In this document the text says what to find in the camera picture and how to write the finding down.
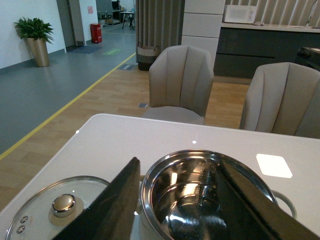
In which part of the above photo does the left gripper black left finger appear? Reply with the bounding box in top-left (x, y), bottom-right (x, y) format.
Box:
top-left (54, 157), bottom-right (141, 240)

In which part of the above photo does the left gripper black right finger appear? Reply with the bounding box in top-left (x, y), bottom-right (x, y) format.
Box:
top-left (215, 163), bottom-right (320, 240)

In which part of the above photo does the glass pot lid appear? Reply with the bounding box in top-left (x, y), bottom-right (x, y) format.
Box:
top-left (4, 175), bottom-right (109, 240)

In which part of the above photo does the steel cream pot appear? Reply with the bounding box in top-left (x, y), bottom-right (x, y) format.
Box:
top-left (137, 149), bottom-right (297, 240)

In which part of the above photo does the gold plant pot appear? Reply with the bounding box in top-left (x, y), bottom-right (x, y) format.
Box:
top-left (26, 37), bottom-right (50, 67)

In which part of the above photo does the beige chair right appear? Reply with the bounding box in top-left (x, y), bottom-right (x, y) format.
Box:
top-left (239, 62), bottom-right (320, 139)

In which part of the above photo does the beige chair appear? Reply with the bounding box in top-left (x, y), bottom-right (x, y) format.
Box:
top-left (142, 45), bottom-right (214, 125)
top-left (239, 62), bottom-right (320, 139)

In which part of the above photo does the beige chair left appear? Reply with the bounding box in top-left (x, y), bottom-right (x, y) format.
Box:
top-left (142, 45), bottom-right (214, 125)

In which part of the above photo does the woven laundry basket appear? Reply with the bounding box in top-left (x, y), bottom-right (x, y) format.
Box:
top-left (137, 42), bottom-right (159, 71)

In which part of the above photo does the dark kitchen counter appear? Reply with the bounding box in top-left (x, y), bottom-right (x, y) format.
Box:
top-left (213, 23), bottom-right (320, 79)

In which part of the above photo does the blue door mat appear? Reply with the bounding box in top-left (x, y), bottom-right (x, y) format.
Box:
top-left (69, 46), bottom-right (101, 54)

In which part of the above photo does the red bin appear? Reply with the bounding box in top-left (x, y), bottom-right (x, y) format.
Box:
top-left (90, 23), bottom-right (102, 44)

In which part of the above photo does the grey curtain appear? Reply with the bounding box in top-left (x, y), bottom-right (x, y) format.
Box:
top-left (135, 0), bottom-right (185, 53)

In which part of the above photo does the white cabinet column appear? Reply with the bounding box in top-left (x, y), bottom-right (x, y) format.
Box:
top-left (181, 0), bottom-right (225, 65)

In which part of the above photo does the white microwave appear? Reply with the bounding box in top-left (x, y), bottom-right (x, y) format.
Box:
top-left (223, 5), bottom-right (258, 24)

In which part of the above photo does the green potted plant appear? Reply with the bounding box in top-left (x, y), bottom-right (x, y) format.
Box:
top-left (13, 17), bottom-right (54, 44)

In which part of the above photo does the distant black table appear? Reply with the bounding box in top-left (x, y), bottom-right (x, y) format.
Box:
top-left (120, 11), bottom-right (135, 30)

